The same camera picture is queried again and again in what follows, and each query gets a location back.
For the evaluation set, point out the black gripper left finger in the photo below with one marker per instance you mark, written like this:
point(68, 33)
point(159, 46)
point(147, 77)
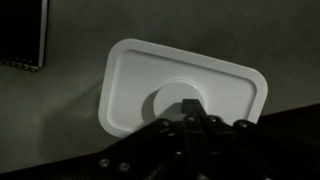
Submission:
point(154, 152)

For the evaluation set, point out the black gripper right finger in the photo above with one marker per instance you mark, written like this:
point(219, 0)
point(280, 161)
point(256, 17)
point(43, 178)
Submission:
point(233, 152)

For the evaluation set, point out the white rectangular lid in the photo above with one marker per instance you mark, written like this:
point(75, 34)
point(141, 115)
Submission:
point(144, 81)

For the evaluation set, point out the black notebook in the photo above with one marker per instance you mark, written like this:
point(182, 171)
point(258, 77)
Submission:
point(23, 29)

